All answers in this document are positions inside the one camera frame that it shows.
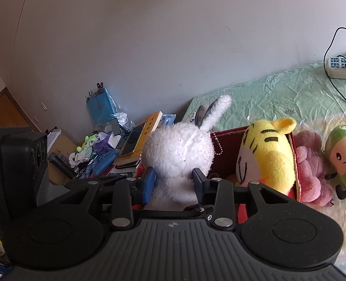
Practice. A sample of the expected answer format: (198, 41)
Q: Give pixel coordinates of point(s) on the white power strip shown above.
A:
(337, 71)

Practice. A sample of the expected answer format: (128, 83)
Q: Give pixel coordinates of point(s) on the white plush rabbit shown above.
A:
(176, 149)

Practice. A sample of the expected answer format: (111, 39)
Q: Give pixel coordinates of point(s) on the red cardboard box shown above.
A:
(228, 149)

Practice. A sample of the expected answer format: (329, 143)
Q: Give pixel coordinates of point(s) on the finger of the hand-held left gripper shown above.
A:
(60, 164)

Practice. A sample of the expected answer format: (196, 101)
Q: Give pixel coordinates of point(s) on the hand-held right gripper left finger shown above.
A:
(148, 186)

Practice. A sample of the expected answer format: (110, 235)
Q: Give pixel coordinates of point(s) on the blue pencil case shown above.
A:
(102, 162)

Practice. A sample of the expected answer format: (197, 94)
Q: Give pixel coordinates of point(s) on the blue packet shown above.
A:
(168, 119)

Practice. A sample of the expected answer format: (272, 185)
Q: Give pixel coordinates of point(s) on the clear plastic bag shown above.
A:
(123, 121)

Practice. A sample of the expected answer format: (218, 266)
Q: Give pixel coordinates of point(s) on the purple packet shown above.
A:
(104, 145)

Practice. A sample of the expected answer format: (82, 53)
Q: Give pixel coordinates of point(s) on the small white panda toy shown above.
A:
(74, 159)

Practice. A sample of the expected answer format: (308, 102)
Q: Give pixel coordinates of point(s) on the wooden door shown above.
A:
(6, 114)

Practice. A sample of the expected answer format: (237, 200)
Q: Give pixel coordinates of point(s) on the pink plush toy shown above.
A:
(307, 164)

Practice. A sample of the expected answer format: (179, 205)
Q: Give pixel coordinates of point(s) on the yellow book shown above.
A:
(149, 124)

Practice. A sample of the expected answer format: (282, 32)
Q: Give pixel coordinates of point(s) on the yellow tiger plush toy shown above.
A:
(266, 158)

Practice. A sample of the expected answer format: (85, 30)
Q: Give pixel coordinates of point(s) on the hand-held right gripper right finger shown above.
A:
(199, 184)

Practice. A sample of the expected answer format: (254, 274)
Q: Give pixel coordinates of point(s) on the small green frog toy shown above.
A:
(90, 142)

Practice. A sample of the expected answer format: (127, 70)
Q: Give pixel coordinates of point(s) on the smartphone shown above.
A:
(133, 139)

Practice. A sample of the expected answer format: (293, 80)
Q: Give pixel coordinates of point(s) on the black phone stand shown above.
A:
(115, 126)

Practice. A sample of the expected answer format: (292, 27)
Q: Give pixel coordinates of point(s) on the cartoon printed bed sheet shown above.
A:
(278, 93)

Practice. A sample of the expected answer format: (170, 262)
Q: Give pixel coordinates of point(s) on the blue bag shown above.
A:
(101, 106)

